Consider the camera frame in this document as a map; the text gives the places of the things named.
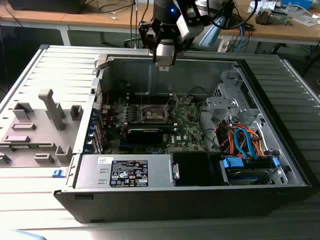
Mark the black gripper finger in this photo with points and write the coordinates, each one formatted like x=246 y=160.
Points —
x=147 y=37
x=181 y=45

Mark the silver CPU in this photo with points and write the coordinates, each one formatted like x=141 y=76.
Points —
x=165 y=61

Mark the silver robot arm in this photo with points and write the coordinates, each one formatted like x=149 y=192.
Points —
x=210 y=35

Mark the CPU socket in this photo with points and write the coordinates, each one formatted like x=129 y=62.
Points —
x=155 y=113

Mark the CPU cooler heat sink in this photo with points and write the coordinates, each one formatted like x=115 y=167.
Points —
x=263 y=17

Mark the grey plastic corner block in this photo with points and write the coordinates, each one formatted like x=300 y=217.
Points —
x=101 y=61

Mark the round coin cell battery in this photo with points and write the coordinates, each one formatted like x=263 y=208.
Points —
x=186 y=101

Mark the wooden desk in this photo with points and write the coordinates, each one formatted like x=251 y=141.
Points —
x=75 y=20
x=275 y=32

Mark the green motherboard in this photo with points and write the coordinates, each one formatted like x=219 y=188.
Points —
x=185 y=120

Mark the white printed card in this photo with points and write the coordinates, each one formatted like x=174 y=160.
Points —
x=261 y=4

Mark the graphics card with black cooler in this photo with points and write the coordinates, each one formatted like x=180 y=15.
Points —
x=145 y=136

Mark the grey metal drive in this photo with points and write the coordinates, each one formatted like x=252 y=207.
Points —
x=279 y=17

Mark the black flat device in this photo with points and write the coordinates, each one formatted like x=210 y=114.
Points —
x=45 y=6

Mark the blue box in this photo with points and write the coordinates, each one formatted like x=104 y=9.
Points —
x=297 y=3

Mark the clear plastic bag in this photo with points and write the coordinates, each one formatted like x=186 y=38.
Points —
x=305 y=20

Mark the grey parts rack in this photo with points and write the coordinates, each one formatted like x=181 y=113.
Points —
x=37 y=120

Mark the grey power supply unit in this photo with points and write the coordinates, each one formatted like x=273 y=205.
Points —
x=87 y=172

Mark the hard disk in blue carrier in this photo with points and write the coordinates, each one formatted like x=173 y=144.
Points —
x=247 y=178

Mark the blue plastic clip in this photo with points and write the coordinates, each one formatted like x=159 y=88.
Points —
x=58 y=173

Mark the black open PC case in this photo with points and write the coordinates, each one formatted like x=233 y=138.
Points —
x=150 y=205

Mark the green RAM stick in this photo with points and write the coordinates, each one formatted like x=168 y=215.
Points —
x=22 y=147

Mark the pale blue rounded object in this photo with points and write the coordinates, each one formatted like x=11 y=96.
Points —
x=27 y=236

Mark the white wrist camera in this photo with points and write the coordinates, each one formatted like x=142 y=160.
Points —
x=188 y=28

